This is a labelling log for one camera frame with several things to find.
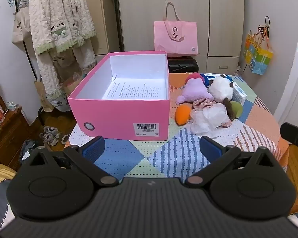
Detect green makeup sponge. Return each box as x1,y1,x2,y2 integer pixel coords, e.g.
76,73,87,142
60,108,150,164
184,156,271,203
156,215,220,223
230,101,243,119

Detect wooden side cabinet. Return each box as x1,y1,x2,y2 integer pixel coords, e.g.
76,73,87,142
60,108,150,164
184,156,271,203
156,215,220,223
0,107,31,171

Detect pink tote bag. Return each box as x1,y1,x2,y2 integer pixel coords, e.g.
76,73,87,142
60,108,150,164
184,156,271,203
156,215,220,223
154,2,199,57

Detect beige canvas tote bag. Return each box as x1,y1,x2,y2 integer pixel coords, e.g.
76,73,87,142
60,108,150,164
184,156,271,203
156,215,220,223
12,0,31,45

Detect purple plush toy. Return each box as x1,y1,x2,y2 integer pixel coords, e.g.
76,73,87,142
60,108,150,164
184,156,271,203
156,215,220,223
176,78,214,105

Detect pink floral fabric scrunchie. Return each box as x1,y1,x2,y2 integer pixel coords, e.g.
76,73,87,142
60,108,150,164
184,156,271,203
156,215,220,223
193,98,217,109

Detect cream knit cardigan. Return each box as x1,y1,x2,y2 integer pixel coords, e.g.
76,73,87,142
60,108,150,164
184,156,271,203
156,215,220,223
29,0,96,101

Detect brown paper bag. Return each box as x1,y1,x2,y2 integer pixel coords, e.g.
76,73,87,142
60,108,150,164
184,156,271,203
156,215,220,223
34,81,54,112

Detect patchwork tablecloth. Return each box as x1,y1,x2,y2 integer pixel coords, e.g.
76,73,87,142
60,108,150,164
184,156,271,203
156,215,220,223
83,74,289,180

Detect black suitcase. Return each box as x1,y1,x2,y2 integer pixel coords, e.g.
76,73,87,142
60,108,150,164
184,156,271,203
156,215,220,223
168,57,199,73

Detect orange makeup sponge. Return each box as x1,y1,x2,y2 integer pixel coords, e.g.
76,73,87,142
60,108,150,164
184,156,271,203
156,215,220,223
175,104,192,126

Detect blue wet wipes pack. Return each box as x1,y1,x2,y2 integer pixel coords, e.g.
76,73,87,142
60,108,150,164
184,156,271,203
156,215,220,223
201,73,233,88

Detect red strawberry plush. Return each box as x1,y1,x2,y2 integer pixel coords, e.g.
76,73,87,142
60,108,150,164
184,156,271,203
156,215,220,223
185,73,204,84

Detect black clothes rack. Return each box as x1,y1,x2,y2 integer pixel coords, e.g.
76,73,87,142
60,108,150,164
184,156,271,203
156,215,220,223
9,0,45,126

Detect pink cardboard box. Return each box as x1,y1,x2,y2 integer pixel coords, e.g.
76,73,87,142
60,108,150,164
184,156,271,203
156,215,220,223
68,51,170,141

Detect beige wardrobe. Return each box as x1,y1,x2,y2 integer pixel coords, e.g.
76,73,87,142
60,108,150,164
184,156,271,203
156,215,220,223
86,0,244,74

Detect white round plush toy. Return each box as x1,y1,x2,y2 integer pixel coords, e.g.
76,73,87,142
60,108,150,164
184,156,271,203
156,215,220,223
208,75,234,103

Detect colourful paper gift bag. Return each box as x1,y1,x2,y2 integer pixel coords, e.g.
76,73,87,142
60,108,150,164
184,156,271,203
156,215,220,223
243,16,273,75

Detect grey sneakers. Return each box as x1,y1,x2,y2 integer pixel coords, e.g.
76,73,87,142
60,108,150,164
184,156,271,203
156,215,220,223
40,126,61,146

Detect white tissue pack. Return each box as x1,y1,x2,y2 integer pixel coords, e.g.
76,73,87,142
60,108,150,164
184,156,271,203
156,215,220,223
232,82,247,106

